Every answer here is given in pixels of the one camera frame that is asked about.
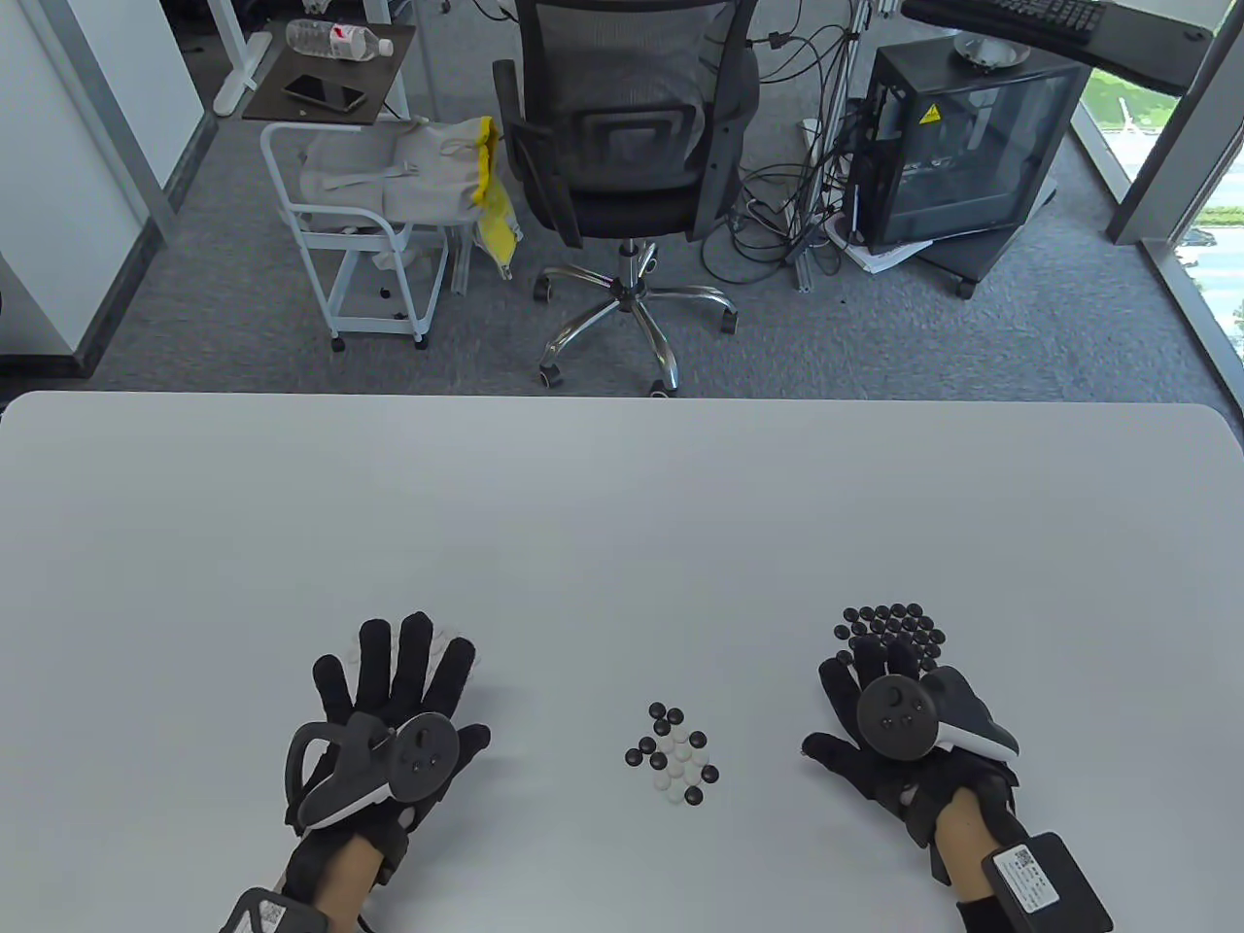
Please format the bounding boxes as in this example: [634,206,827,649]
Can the person's right hand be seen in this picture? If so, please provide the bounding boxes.
[802,635,1021,883]

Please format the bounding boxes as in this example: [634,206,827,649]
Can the yellow plastic bag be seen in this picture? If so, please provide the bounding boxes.
[469,117,524,281]

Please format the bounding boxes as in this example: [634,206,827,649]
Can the white desk leg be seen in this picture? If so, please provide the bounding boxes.
[206,0,275,118]

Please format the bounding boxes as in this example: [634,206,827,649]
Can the person's right forearm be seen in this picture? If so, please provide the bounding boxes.
[933,789,997,905]

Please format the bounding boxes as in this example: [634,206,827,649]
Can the black and white VR controller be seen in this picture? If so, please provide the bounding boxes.
[285,712,461,829]
[855,666,1021,764]

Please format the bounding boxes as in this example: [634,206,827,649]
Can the black mesh office chair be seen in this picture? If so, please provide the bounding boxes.
[491,0,764,397]

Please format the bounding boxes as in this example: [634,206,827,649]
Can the black computer tower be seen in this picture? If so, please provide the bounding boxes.
[847,41,1091,256]

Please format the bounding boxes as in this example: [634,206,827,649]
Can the black labelled wrist box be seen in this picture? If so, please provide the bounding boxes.
[957,831,1114,933]

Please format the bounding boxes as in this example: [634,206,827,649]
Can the person's left hand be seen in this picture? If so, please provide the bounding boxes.
[282,610,492,905]

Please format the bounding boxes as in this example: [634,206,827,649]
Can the pile of mixed go stones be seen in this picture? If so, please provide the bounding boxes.
[625,702,722,806]

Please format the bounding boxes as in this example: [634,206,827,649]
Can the dark rolling computer stand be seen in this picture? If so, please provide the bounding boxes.
[923,185,1060,300]

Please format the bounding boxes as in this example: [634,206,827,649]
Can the silver bowl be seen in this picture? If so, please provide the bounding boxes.
[954,29,1031,71]

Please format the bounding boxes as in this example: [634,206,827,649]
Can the cluster of black go stones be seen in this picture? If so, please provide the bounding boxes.
[833,603,946,672]

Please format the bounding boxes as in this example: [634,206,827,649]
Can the white metal cart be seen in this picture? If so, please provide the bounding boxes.
[260,121,450,351]

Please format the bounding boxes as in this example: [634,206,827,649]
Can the grey fabric bag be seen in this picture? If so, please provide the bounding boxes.
[299,119,492,229]

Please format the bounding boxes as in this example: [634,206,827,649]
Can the black keyboard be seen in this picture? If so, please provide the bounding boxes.
[904,0,1109,45]

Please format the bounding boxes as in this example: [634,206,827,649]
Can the black cross-braced wrist module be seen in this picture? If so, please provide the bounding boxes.
[219,886,331,933]

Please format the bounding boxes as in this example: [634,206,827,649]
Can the brown side table top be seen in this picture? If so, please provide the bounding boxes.
[243,19,417,125]

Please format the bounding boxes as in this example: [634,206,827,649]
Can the tangle of black cables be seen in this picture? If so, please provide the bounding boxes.
[702,0,876,288]

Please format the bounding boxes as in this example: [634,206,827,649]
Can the cluster of white go stones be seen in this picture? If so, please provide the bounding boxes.
[345,622,482,681]

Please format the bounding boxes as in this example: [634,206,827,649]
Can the aluminium frame post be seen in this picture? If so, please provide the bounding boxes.
[792,0,876,293]

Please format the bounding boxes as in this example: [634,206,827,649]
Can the white papers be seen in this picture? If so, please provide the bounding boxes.
[831,219,934,278]

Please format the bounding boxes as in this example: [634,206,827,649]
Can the black smartphone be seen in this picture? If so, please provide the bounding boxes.
[283,75,368,111]

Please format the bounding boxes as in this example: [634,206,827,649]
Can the clear plastic water bottle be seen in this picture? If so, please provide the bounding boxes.
[286,17,395,61]

